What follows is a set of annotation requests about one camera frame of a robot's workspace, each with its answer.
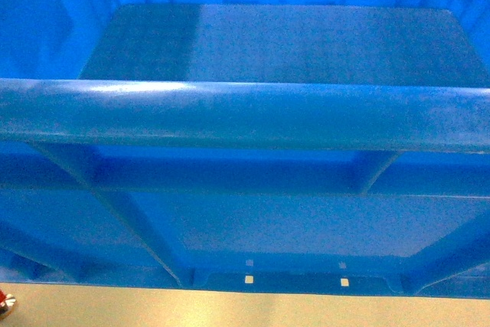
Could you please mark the large blue plastic crate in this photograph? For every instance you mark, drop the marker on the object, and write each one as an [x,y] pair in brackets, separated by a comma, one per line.
[255,146]

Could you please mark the red white object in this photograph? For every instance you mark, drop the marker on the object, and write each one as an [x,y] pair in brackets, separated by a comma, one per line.
[7,304]

